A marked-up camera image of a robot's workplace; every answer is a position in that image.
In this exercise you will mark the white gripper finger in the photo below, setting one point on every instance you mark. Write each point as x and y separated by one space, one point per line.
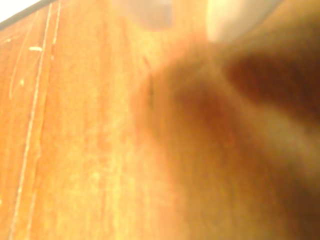
225 17
155 13

